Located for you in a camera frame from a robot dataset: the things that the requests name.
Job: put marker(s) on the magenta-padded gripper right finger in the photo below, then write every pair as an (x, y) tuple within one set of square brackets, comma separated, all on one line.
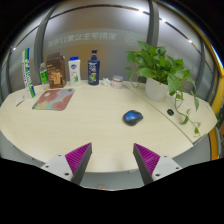
[(154, 164)]

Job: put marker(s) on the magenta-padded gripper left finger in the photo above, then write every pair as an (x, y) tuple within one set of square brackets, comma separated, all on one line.
[(71, 163)]

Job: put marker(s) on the blue and black computer mouse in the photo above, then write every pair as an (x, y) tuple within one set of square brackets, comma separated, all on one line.
[(132, 117)]

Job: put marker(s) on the pastel patterned mouse pad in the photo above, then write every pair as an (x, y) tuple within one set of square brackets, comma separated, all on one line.
[(54, 99)]

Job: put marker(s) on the small black object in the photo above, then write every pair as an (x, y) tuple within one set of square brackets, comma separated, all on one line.
[(170, 112)]

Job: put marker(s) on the green plant in white pot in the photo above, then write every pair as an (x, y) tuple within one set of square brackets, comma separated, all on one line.
[(156, 88)]

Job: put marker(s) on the small white patterned packet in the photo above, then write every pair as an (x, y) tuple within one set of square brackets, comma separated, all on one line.
[(20, 100)]

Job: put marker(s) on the small white flower ornament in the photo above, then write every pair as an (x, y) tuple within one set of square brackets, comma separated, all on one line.
[(105, 82)]

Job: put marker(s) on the small jar with pink band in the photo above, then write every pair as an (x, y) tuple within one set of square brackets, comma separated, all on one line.
[(117, 82)]

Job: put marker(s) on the clear bottle with green label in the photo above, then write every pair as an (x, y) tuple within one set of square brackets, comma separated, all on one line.
[(44, 76)]

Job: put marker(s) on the white bottle with blue cap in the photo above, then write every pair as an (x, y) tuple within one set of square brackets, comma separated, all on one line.
[(74, 71)]

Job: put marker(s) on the brown snack box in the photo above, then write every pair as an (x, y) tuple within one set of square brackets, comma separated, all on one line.
[(56, 71)]

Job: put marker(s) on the dark blue pump bottle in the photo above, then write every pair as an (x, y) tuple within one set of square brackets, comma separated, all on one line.
[(93, 70)]

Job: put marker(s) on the white green blue shuttlecock tube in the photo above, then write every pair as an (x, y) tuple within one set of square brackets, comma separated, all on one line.
[(28, 73)]

